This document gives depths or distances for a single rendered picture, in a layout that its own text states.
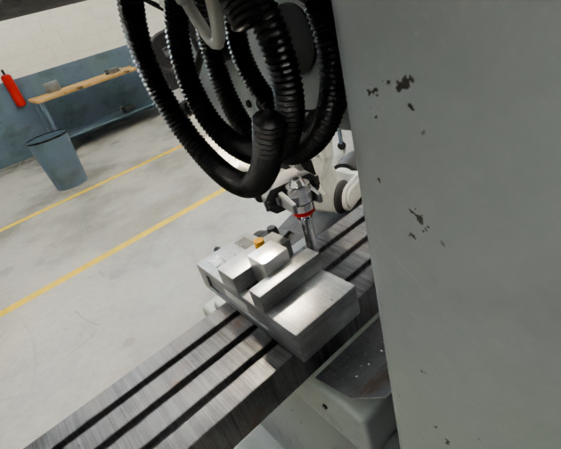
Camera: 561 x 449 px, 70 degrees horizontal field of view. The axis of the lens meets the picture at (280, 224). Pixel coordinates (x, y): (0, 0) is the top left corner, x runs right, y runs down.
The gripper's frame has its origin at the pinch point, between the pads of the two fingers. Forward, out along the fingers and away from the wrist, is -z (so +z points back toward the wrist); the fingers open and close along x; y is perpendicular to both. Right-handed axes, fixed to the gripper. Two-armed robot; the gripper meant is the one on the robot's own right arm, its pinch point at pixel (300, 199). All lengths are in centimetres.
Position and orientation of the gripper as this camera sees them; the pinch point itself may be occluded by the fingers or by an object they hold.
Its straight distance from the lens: 78.0
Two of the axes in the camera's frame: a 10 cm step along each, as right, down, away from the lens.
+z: -4.3, -3.8, 8.2
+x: 8.7, -4.1, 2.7
